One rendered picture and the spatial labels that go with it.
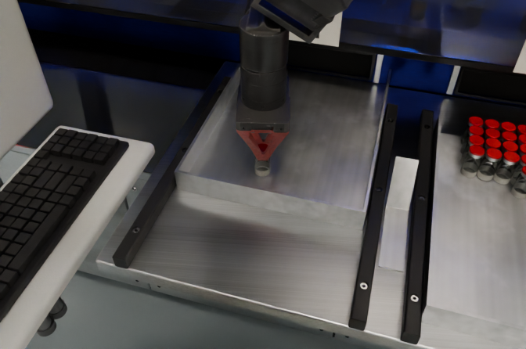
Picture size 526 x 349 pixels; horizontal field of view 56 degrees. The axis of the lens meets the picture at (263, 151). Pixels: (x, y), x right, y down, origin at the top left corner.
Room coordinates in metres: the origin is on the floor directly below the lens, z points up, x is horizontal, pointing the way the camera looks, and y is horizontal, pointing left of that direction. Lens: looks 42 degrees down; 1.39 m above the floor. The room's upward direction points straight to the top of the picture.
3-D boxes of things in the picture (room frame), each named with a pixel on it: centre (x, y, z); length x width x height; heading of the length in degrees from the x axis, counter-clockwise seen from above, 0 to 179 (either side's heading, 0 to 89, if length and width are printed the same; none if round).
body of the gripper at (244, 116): (0.51, 0.00, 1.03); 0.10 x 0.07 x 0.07; 178
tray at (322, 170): (0.61, -0.05, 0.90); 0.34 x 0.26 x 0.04; 164
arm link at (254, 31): (0.52, 0.00, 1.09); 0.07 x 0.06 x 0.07; 176
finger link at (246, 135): (0.51, 0.00, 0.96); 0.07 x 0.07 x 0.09; 88
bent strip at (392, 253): (0.41, -0.17, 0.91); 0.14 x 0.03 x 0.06; 164
